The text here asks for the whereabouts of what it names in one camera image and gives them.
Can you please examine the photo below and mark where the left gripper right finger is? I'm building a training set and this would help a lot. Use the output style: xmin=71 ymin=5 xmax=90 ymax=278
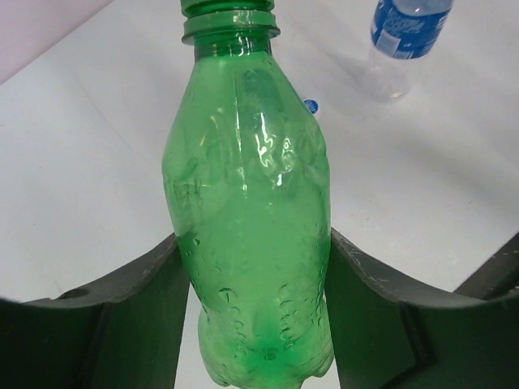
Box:
xmin=325 ymin=232 xmax=518 ymax=388

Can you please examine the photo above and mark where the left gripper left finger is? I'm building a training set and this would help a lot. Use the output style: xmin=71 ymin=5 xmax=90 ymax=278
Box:
xmin=1 ymin=236 xmax=189 ymax=388

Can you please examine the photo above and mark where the green plastic bottle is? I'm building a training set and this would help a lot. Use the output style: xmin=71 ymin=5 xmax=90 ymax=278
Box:
xmin=161 ymin=1 xmax=333 ymax=388

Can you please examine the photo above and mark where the blue label bottle white cap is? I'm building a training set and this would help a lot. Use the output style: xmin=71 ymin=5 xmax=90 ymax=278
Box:
xmin=364 ymin=0 xmax=453 ymax=100

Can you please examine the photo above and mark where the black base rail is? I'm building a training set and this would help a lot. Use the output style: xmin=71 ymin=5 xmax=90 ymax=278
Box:
xmin=455 ymin=234 xmax=518 ymax=300

